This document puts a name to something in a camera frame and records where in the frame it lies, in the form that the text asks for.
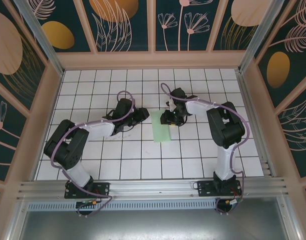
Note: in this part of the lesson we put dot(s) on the light green paper sheet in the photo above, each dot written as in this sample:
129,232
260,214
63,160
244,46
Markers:
161,132

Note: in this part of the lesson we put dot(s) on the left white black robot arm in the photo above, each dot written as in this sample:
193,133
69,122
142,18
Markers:
97,130

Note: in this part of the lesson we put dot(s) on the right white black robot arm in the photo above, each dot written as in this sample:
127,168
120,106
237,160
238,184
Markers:
225,160

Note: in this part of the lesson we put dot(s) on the grey metal sheet panel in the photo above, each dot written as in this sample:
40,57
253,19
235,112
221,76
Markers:
152,225

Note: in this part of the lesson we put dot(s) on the yellow power connector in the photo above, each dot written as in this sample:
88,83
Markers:
94,202
228,201

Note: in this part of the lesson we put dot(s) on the aluminium mounting rail beam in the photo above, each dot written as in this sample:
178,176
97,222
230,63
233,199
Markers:
152,188

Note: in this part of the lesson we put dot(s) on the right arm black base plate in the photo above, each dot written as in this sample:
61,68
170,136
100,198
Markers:
205,190

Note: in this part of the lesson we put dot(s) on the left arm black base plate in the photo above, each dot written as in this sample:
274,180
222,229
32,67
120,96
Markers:
102,190

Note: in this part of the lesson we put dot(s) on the aluminium side rail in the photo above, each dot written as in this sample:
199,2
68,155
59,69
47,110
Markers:
258,130

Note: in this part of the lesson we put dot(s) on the aluminium frame post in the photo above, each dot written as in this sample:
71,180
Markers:
258,37
43,41

